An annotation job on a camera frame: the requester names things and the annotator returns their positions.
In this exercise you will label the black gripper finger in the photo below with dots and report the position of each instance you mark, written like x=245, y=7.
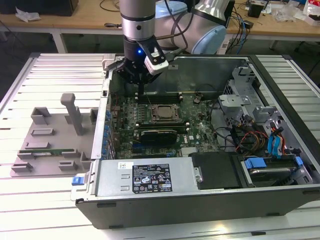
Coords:
x=151, y=78
x=124, y=71

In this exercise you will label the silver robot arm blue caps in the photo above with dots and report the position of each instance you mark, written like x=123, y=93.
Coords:
x=137, y=27

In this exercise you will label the CPU socket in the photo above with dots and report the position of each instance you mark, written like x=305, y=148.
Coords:
x=151, y=120

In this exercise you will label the thin metal locking lever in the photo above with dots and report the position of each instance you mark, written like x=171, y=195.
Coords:
x=149, y=99

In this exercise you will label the black RAM slots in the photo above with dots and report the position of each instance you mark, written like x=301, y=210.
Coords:
x=160, y=98
x=160, y=126

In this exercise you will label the round coin battery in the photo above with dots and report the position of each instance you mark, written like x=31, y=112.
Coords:
x=197, y=100

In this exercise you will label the black graphics card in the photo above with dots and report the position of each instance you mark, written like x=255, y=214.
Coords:
x=160, y=137

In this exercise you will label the green motherboard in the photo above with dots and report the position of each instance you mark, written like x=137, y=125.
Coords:
x=195, y=135

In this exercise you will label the small silver heatsink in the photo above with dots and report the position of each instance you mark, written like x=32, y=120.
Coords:
x=188, y=151

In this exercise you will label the grey metal drive cage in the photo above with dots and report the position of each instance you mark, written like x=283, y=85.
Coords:
x=232, y=102

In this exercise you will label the grey plastic parts rack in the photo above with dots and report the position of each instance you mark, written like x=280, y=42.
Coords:
x=62, y=140

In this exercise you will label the green RAM stick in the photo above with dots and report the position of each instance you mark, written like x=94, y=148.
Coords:
x=57, y=151

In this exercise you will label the black desktop tower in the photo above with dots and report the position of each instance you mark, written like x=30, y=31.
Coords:
x=230, y=10

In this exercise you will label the large black box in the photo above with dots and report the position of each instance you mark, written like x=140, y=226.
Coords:
x=37, y=6

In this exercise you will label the silver power supply with label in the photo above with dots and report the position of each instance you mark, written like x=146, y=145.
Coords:
x=112, y=180

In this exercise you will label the crumpled white paper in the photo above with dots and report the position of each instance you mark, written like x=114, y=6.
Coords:
x=27, y=14

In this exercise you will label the black plastic shroud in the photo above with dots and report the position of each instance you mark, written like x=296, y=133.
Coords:
x=217, y=170

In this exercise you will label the blue case latch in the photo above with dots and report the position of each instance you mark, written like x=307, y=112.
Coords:
x=77, y=181

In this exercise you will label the small black container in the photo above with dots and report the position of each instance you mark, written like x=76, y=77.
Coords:
x=255, y=11

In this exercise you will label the open black PC case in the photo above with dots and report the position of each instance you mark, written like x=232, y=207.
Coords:
x=175, y=210

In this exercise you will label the wooden desk white legs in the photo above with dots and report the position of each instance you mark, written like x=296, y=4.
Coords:
x=275, y=27

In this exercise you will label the hard disk in blue carrier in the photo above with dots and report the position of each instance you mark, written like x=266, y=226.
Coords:
x=255, y=163

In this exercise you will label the clear plastic bags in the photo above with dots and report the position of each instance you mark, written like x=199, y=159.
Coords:
x=287, y=13

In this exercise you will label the white bag red print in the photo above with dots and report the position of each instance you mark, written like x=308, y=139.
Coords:
x=312, y=10

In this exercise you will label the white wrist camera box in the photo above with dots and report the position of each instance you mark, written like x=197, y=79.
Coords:
x=157, y=67

